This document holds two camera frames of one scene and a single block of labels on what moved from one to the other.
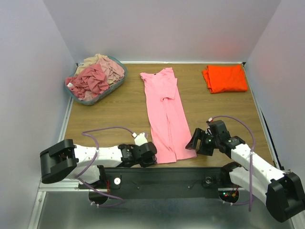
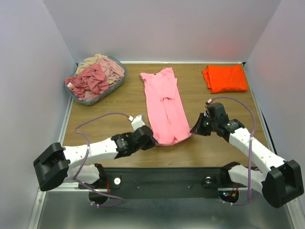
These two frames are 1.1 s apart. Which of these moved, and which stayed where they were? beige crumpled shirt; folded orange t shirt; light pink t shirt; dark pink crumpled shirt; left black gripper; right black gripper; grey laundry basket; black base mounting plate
Moved: light pink t shirt; left black gripper; right black gripper
Stayed: dark pink crumpled shirt; folded orange t shirt; beige crumpled shirt; grey laundry basket; black base mounting plate
